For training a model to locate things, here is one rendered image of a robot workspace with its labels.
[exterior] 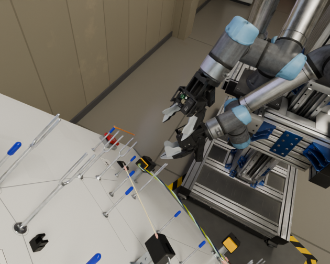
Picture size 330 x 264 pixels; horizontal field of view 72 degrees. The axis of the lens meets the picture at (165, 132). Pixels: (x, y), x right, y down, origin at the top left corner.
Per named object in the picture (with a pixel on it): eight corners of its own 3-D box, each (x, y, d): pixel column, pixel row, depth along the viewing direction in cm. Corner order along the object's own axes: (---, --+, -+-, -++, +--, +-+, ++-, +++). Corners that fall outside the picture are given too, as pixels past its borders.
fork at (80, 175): (75, 173, 52) (117, 129, 52) (80, 174, 54) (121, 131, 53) (78, 179, 52) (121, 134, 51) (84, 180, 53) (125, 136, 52)
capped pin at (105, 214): (104, 211, 49) (131, 184, 49) (108, 217, 49) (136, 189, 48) (101, 213, 48) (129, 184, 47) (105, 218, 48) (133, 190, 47)
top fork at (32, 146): (-13, 181, 32) (53, 109, 31) (0, 186, 33) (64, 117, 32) (-15, 190, 31) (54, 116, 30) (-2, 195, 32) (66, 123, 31)
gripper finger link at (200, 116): (184, 125, 70) (192, 98, 67) (186, 125, 71) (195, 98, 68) (197, 131, 67) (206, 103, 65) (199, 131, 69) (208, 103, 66)
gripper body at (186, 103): (167, 101, 65) (191, 65, 59) (182, 101, 72) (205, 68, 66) (186, 119, 62) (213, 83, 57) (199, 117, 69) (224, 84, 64)
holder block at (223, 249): (223, 256, 89) (241, 239, 88) (219, 265, 78) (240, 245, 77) (215, 246, 91) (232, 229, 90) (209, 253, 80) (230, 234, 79)
